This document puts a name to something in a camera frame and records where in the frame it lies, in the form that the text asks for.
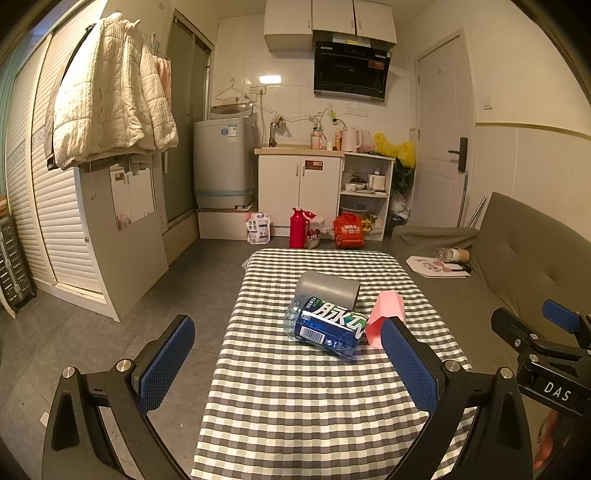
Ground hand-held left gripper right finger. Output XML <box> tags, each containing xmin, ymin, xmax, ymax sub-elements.
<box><xmin>379</xmin><ymin>315</ymin><xmax>548</xmax><ymax>480</ymax></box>

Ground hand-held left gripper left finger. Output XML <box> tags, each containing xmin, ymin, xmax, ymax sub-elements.
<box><xmin>41</xmin><ymin>314</ymin><xmax>197</xmax><ymax>480</ymax></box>

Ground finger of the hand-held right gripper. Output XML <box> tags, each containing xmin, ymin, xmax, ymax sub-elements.
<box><xmin>542</xmin><ymin>299</ymin><xmax>591</xmax><ymax>349</ymax></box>
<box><xmin>490</xmin><ymin>308</ymin><xmax>561</xmax><ymax>357</ymax></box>

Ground grey cup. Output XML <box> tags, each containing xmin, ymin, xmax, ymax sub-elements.
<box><xmin>295</xmin><ymin>271</ymin><xmax>361</xmax><ymax>311</ymax></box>

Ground person's right hand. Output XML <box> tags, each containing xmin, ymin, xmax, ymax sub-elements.
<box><xmin>536</xmin><ymin>410</ymin><xmax>568</xmax><ymax>468</ymax></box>

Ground pink paper carton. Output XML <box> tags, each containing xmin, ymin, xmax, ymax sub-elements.
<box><xmin>366</xmin><ymin>291</ymin><xmax>407</xmax><ymax>347</ymax></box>

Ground grey-green sofa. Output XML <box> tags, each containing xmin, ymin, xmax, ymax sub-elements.
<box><xmin>390</xmin><ymin>191</ymin><xmax>591</xmax><ymax>462</ymax></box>

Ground plastic bottle with blue label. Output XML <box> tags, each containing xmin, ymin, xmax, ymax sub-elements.
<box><xmin>283</xmin><ymin>295</ymin><xmax>370</xmax><ymax>361</ymax></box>

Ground white leaning board panel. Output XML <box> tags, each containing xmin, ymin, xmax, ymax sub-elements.
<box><xmin>74</xmin><ymin>154</ymin><xmax>169</xmax><ymax>322</ymax></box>

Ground grey checkered tablecloth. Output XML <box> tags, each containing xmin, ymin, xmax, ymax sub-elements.
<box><xmin>191</xmin><ymin>248</ymin><xmax>478</xmax><ymax>480</ymax></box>

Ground mop pole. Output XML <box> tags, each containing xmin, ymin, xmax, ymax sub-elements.
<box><xmin>457</xmin><ymin>171</ymin><xmax>470</xmax><ymax>228</ymax></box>

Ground white washing machine platform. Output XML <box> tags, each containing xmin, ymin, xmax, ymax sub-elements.
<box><xmin>197</xmin><ymin>203</ymin><xmax>259</xmax><ymax>240</ymax></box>

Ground red shopping bag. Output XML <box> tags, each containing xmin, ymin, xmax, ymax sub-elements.
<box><xmin>333</xmin><ymin>213</ymin><xmax>366</xmax><ymax>248</ymax></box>

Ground white printed packet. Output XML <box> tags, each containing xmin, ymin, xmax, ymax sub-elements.
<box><xmin>245</xmin><ymin>211</ymin><xmax>272</xmax><ymax>244</ymax></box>

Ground white open shelf unit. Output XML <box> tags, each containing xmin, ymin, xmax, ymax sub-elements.
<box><xmin>339</xmin><ymin>152</ymin><xmax>395</xmax><ymax>241</ymax></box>

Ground red thermos flask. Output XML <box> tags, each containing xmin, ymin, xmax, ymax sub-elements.
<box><xmin>289</xmin><ymin>208</ymin><xmax>308</xmax><ymax>248</ymax></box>

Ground grey ribbed suitcase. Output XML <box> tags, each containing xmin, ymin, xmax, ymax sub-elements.
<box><xmin>0</xmin><ymin>215</ymin><xmax>37</xmax><ymax>315</ymax></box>

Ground green leafy bag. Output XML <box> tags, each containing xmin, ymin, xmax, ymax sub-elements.
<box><xmin>392</xmin><ymin>164</ymin><xmax>416</xmax><ymax>195</ymax></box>

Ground white shutter wardrobe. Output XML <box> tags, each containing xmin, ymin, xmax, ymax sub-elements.
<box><xmin>0</xmin><ymin>28</ymin><xmax>121</xmax><ymax>320</ymax></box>

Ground white sink cabinet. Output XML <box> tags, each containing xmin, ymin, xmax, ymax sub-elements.
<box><xmin>254</xmin><ymin>147</ymin><xmax>345</xmax><ymax>238</ymax></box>

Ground grey washing machine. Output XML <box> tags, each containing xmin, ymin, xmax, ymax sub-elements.
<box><xmin>193</xmin><ymin>105</ymin><xmax>258</xmax><ymax>210</ymax></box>

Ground yellow plastic bag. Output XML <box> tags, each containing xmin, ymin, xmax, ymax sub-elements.
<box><xmin>374</xmin><ymin>133</ymin><xmax>416</xmax><ymax>169</ymax></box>

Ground white door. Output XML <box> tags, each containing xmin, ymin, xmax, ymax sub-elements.
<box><xmin>411</xmin><ymin>34</ymin><xmax>476</xmax><ymax>229</ymax></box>

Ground frosted glass shower door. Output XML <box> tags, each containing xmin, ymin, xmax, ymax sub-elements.
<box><xmin>164</xmin><ymin>11</ymin><xmax>213</xmax><ymax>222</ymax></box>

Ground white clothes hanger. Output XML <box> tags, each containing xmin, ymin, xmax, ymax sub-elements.
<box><xmin>215</xmin><ymin>78</ymin><xmax>247</xmax><ymax>105</ymax></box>

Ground white puffer jacket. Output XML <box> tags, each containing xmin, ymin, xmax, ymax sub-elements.
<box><xmin>46</xmin><ymin>12</ymin><xmax>179</xmax><ymax>171</ymax></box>

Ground pink hanging garment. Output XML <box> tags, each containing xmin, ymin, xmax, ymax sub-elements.
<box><xmin>154</xmin><ymin>55</ymin><xmax>173</xmax><ymax>101</ymax></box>

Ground black range hood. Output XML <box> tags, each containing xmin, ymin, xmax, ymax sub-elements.
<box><xmin>314</xmin><ymin>41</ymin><xmax>393</xmax><ymax>101</ymax></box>

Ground black door handle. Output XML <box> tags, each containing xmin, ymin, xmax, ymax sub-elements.
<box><xmin>448</xmin><ymin>137</ymin><xmax>468</xmax><ymax>172</ymax></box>

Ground white wall cabinets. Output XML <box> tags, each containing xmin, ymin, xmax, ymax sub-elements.
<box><xmin>263</xmin><ymin>0</ymin><xmax>399</xmax><ymax>52</ymax></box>

